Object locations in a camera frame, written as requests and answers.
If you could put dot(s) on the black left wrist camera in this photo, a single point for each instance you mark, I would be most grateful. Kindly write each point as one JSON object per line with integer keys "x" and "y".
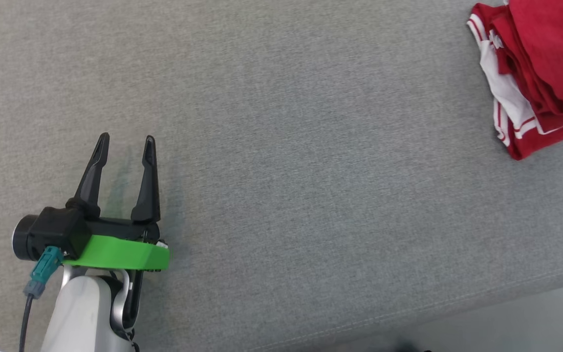
{"x": 52, "y": 232}

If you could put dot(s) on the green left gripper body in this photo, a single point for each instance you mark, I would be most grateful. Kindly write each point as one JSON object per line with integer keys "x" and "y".
{"x": 120, "y": 254}

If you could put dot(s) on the red shirt with white sleeves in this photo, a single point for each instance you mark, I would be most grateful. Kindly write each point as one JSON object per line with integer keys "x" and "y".
{"x": 550, "y": 63}

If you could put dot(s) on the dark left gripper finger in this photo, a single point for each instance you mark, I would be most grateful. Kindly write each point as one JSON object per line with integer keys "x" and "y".
{"x": 148, "y": 190}
{"x": 93, "y": 181}

